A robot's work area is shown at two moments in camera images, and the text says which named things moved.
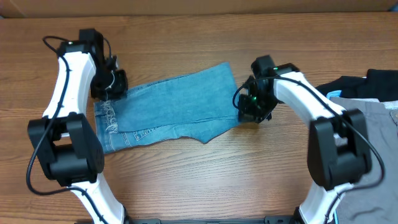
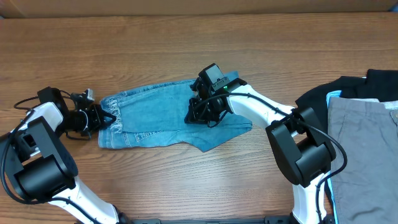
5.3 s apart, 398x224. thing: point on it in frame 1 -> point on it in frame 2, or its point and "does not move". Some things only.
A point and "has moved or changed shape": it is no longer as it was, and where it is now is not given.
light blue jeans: [193, 104] has moved or changed shape
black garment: [379, 84] does not move
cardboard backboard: [56, 9] does not move
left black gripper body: [107, 84] -> [86, 122]
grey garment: [377, 203] does not move
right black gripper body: [257, 104] -> [204, 109]
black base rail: [267, 219] does not move
